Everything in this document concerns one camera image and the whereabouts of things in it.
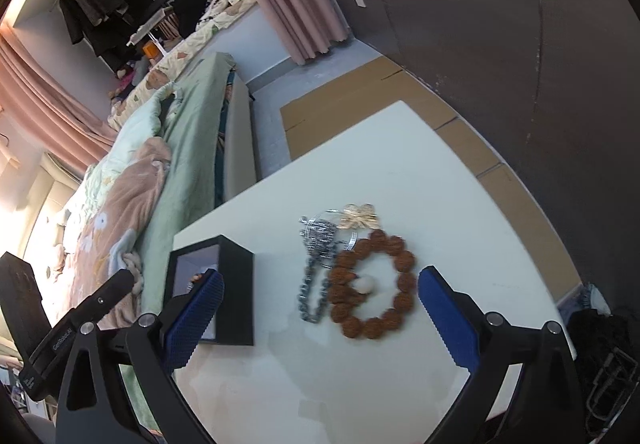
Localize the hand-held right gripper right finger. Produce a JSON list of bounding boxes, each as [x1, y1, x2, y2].
[[417, 265, 581, 444]]

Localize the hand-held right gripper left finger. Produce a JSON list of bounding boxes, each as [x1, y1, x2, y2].
[[55, 269, 226, 444]]

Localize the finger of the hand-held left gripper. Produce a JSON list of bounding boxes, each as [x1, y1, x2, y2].
[[75, 270, 136, 326]]

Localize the brown bead bracelet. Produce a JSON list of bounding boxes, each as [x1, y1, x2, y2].
[[327, 230, 418, 340]]

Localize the black jewelry box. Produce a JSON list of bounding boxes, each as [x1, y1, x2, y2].
[[162, 234, 256, 347]]

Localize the brown floral blanket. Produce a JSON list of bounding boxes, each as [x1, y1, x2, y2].
[[47, 138, 174, 331]]

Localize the thin silver bangle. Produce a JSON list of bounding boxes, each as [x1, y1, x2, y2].
[[320, 208, 360, 270]]

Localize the gold butterfly hair clip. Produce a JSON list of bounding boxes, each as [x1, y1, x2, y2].
[[337, 203, 381, 231]]

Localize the cardboard floor sheet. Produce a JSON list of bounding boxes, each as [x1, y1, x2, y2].
[[279, 55, 584, 306]]

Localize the black bag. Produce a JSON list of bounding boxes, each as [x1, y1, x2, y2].
[[566, 308, 635, 441]]

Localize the green quilt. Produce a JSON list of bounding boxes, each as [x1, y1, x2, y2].
[[107, 52, 237, 432]]

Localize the printed bed sheet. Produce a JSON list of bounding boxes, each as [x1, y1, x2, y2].
[[107, 0, 253, 131]]

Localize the white drying rack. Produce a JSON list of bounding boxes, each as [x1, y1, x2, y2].
[[126, 6, 174, 48]]

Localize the dark hanging clothes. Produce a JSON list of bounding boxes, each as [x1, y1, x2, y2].
[[59, 0, 163, 74]]

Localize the grey bead bracelet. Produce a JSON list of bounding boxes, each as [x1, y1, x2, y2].
[[298, 248, 334, 325]]

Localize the silver chain bracelet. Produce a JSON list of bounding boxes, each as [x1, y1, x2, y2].
[[298, 211, 342, 256]]

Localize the metal wire frame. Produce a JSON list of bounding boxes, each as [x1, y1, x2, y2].
[[584, 348, 634, 436]]

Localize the beige bed frame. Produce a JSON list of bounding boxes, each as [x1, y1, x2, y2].
[[221, 68, 262, 205]]

